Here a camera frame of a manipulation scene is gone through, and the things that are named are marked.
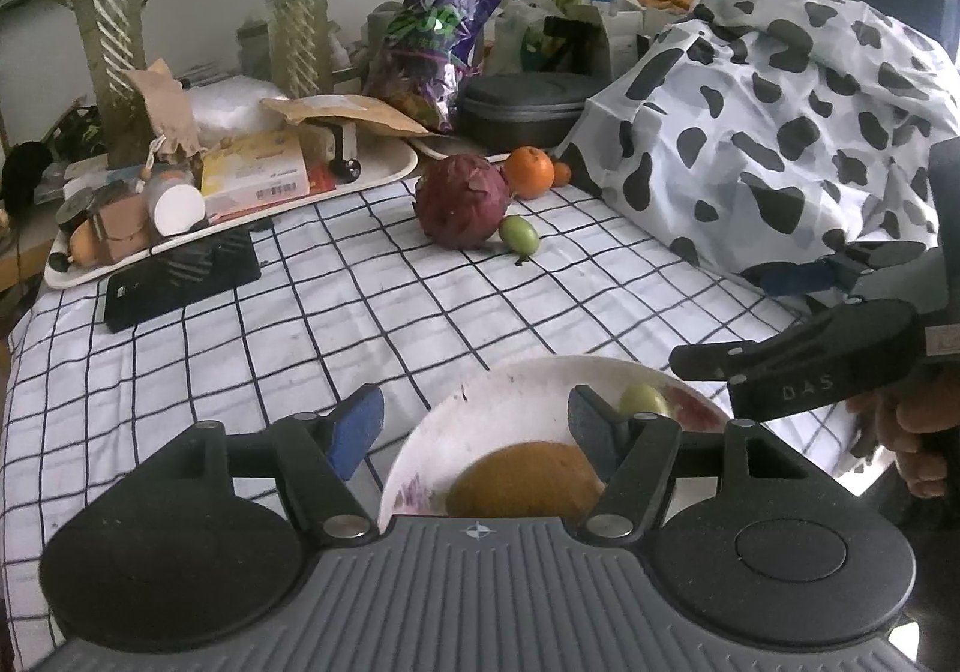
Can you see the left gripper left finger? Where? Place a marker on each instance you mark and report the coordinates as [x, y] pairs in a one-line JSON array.
[[311, 459]]

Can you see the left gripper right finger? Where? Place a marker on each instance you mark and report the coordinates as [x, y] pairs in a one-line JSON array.
[[651, 466]]

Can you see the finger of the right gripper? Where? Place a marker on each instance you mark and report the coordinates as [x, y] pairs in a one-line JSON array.
[[848, 339], [839, 271]]

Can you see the green fruit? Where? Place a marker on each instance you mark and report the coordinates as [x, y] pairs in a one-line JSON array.
[[520, 237], [643, 398]]

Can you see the red dragon fruit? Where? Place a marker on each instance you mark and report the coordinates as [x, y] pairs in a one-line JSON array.
[[460, 201]]

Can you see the right hand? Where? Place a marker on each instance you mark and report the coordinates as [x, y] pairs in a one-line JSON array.
[[903, 414]]

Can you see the brown mango on plate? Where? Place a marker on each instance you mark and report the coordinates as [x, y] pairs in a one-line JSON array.
[[539, 479]]

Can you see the white floral plate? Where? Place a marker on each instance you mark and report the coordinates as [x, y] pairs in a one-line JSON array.
[[522, 401]]

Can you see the cow print cloth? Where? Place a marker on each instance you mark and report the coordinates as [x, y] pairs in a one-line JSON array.
[[763, 131]]

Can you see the black white checked tablecloth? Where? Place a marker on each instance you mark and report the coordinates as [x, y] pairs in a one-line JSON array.
[[349, 292]]

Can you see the black flat box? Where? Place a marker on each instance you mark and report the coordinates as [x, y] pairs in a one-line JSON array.
[[179, 278]]

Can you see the small orange by cloth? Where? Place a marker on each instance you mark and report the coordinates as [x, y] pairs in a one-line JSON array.
[[561, 174]]

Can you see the white round jar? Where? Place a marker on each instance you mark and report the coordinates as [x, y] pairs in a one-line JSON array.
[[174, 204]]

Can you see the yellow white carton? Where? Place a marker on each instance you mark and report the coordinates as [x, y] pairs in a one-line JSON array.
[[252, 173]]

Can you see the large orange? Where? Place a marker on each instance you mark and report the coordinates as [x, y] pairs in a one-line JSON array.
[[529, 172]]

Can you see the white tray right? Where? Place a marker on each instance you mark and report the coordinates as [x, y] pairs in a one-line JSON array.
[[440, 146]]

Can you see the brown paper envelope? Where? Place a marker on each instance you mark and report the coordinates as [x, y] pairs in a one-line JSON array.
[[381, 118]]

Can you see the dark grey zip case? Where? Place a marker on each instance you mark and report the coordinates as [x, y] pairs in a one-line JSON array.
[[506, 111]]

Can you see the torn brown paper bag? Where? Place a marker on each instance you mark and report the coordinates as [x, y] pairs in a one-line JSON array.
[[168, 109]]

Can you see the purple snack bag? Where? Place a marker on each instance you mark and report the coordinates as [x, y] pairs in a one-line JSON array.
[[425, 53]]

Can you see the glass vase left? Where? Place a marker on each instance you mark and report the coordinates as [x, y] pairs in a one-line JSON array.
[[112, 37]]

